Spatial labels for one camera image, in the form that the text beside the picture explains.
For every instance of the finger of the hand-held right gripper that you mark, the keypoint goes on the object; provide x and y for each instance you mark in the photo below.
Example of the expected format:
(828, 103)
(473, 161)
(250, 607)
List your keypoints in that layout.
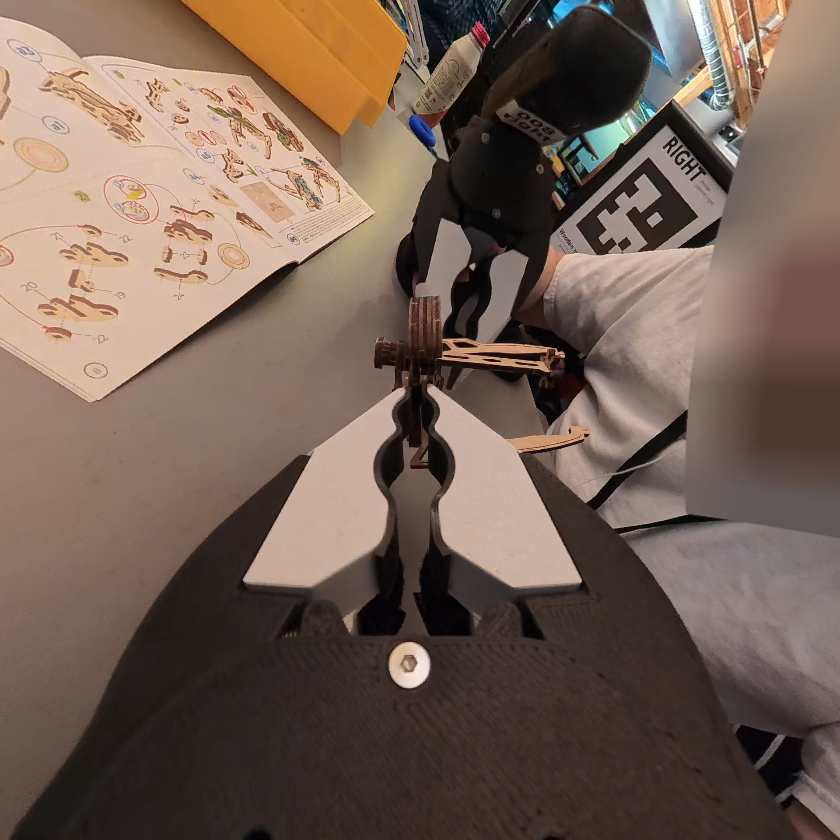
(508, 295)
(449, 256)

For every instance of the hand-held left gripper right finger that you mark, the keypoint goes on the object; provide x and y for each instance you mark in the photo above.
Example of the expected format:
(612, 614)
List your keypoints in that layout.
(502, 518)

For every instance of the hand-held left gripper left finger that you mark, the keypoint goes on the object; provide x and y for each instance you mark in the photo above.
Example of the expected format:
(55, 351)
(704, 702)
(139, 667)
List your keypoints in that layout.
(315, 518)

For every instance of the dark wooden gear assembly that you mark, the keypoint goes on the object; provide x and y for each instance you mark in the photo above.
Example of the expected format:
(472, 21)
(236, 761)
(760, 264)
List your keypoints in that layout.
(425, 328)

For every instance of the person's right forearm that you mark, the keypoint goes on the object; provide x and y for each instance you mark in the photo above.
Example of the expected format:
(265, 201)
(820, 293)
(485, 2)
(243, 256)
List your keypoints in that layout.
(548, 289)

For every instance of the long flat wooden hooked piece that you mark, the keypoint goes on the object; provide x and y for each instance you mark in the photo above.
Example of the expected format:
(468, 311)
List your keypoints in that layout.
(551, 441)

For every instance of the small blue plastic object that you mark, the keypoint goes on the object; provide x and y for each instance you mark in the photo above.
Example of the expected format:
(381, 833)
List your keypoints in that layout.
(423, 131)

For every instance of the white plastic bottle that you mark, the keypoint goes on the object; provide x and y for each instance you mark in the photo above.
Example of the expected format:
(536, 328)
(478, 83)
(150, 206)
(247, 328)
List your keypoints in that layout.
(449, 75)

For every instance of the person in white shirt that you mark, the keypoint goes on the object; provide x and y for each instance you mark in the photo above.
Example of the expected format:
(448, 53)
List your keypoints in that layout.
(630, 341)

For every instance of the black framed tag sign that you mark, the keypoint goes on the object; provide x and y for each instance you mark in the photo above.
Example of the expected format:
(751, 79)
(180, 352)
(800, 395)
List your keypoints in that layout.
(643, 203)

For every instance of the yellow plastic bin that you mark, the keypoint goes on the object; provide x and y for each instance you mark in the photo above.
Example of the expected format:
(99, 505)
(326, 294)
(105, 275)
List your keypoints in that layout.
(315, 46)

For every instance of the illustrated instruction booklet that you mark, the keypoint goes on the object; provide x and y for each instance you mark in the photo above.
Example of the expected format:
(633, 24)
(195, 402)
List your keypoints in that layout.
(164, 262)

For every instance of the silver ventilation duct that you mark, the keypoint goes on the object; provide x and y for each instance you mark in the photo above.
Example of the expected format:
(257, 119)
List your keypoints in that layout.
(725, 59)

